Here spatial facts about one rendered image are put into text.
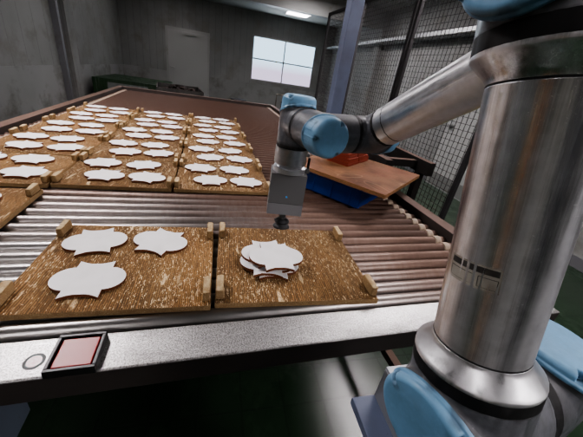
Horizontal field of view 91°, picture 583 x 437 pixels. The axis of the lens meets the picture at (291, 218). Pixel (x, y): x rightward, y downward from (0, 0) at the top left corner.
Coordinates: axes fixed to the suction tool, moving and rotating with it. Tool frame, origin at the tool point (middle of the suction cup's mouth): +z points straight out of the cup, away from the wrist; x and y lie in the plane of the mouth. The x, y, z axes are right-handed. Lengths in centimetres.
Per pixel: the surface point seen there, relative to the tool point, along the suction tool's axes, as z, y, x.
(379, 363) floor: 106, -73, -41
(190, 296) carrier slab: 12.7, 19.5, 14.6
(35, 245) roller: 15, 64, -3
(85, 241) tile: 12, 51, -3
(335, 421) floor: 106, -40, -9
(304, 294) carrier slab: 12.7, -7.1, 11.0
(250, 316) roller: 15.2, 5.6, 16.8
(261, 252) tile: 9.4, 4.1, -0.8
